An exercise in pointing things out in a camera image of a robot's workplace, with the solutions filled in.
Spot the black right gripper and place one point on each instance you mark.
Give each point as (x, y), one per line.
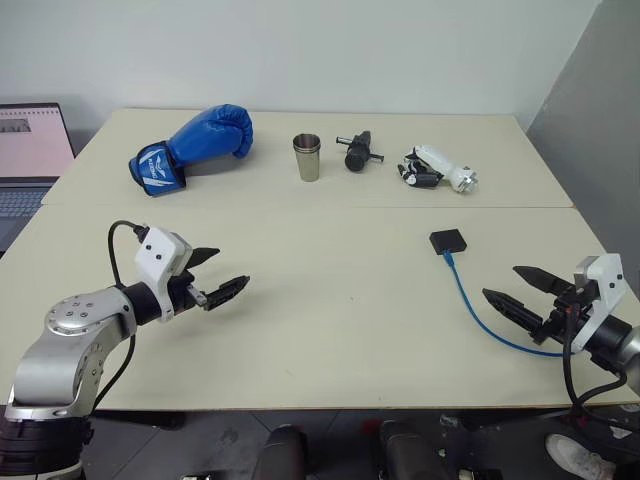
(562, 317)

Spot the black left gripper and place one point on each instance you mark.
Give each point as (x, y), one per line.
(181, 295)

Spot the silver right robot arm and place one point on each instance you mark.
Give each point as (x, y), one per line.
(620, 340)

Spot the small black plastic box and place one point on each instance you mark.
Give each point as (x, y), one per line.
(448, 241)

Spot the blue boxing glove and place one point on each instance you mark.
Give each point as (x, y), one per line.
(205, 137)

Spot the stacked steel cups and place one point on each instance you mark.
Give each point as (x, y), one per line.
(308, 160)

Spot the white robotic hand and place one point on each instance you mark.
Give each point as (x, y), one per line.
(440, 165)

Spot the white shoe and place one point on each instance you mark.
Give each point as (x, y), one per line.
(575, 457)

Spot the black cylindrical motor part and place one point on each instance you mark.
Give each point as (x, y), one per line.
(356, 152)

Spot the dark rounded shape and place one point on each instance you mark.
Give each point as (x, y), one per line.
(285, 455)

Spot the grey laptop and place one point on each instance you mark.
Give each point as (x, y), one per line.
(30, 145)

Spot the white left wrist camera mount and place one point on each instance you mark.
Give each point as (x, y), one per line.
(156, 255)

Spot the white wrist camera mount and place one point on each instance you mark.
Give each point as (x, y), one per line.
(607, 285)
(156, 255)

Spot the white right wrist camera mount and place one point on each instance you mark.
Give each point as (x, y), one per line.
(607, 285)

